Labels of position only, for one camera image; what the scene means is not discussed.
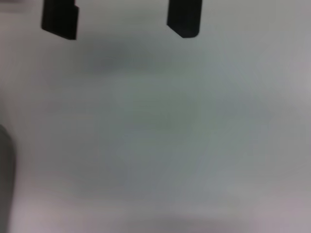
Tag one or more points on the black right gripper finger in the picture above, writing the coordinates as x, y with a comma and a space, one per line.
185, 19
60, 19

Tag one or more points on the grey-green perforated storage basket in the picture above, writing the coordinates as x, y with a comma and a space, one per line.
5, 174

